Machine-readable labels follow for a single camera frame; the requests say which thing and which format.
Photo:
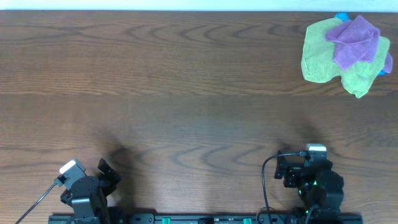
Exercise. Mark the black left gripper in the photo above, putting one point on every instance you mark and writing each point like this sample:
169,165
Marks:
106,175

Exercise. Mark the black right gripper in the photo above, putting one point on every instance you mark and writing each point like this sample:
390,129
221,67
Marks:
293,172

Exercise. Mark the purple microfiber cloth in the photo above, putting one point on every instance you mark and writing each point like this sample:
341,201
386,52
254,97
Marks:
355,41

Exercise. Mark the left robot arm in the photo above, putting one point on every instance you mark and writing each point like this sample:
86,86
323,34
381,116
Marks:
87,195

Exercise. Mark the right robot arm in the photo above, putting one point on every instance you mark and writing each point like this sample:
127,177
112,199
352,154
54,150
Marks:
319,188

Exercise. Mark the green microfiber cloth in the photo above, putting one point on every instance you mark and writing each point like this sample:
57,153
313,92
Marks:
318,65

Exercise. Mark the blue cloth under pile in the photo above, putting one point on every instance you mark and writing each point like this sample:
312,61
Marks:
343,16

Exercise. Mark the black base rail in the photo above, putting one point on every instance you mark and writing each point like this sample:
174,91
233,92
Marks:
147,218

